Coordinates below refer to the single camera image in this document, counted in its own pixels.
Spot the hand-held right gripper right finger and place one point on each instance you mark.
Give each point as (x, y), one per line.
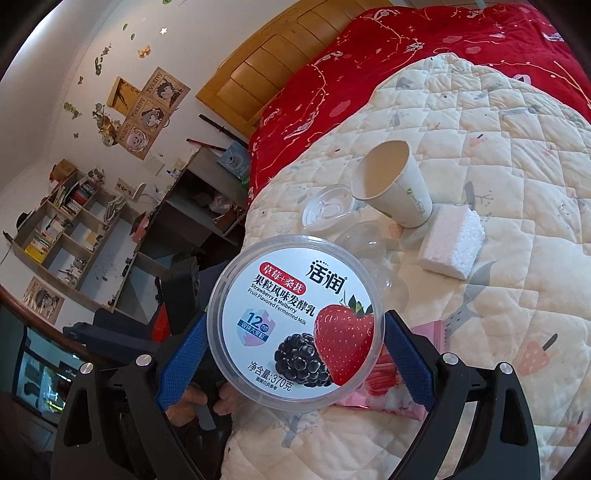
(408, 364)

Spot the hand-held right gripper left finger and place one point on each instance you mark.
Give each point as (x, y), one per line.
(182, 364)

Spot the round fruit-print yogurt tub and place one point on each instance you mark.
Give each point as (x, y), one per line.
(277, 295)

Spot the white paper cup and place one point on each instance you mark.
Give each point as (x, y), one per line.
(401, 194)

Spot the person's left hand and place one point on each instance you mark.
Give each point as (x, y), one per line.
(182, 408)

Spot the pink snack wrapper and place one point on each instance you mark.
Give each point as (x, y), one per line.
(383, 384)

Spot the red plastic bag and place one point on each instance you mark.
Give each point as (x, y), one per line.
(164, 330)

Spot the grey desk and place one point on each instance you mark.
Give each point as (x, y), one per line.
(194, 194)

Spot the white foam block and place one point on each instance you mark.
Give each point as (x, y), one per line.
(450, 244)

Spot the clear plastic dome cup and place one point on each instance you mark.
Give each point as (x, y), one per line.
(364, 240)

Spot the blue printed box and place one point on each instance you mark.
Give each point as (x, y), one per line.
(234, 161)

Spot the row of books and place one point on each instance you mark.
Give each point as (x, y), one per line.
(78, 196)

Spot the computer monitor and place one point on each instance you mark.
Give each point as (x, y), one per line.
(41, 369)

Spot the red and black toy sword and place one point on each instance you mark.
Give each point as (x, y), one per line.
(205, 144)

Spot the clear flat plastic lid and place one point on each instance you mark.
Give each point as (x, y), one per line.
(328, 207)

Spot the small cardboard box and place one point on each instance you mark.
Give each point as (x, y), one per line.
(63, 170)

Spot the white quilted blanket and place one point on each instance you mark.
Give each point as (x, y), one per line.
(508, 184)

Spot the wooden bed headboard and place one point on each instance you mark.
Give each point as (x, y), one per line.
(277, 50)

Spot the red patterned blanket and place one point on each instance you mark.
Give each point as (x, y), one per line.
(392, 46)

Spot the grey wall bookshelf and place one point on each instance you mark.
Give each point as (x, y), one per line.
(74, 240)

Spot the brown cartoon wall poster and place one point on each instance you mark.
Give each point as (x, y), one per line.
(152, 115)
(44, 300)
(165, 90)
(138, 141)

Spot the yellow silhouette wall poster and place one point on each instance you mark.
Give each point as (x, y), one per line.
(121, 94)

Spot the group of wall decal stickers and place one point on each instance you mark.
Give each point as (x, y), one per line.
(99, 60)

